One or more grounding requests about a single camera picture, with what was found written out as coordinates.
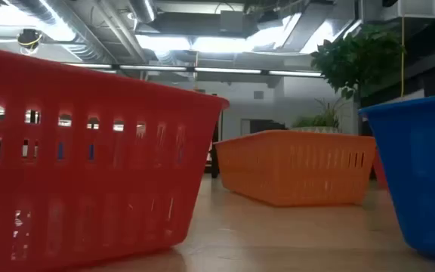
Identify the orange slotted plastic basket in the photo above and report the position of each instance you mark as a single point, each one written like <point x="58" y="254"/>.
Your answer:
<point x="278" y="170"/>

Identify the dark desk with monitor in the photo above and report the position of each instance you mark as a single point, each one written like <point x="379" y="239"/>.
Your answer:
<point x="266" y="126"/>

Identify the white ceiling tube light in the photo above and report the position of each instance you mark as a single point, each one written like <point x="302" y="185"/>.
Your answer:
<point x="153" y="68"/>
<point x="229" y="70"/>
<point x="89" y="66"/>
<point x="295" y="73"/>

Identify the white triangle-patterned plant pot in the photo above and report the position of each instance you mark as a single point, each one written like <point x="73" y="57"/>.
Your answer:
<point x="315" y="129"/>

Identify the green succulent plant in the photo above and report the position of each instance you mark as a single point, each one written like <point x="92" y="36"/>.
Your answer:
<point x="323" y="119"/>

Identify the large red slotted plastic basket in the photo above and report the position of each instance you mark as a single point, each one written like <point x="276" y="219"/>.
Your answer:
<point x="100" y="98"/>

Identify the leafy green potted tree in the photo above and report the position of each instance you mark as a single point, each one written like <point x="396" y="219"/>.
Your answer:
<point x="353" y="60"/>

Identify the blue slotted plastic basket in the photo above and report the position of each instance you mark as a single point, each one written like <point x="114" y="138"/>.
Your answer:
<point x="421" y="170"/>

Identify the black round ceiling-hung device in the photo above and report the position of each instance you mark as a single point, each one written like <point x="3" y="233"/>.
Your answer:
<point x="29" y="38"/>

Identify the silver round ventilation duct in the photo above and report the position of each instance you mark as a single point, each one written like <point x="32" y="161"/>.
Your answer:
<point x="70" y="38"/>
<point x="142" y="9"/>

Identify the white wall-mounted box unit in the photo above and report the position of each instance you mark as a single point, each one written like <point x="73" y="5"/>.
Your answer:
<point x="410" y="8"/>

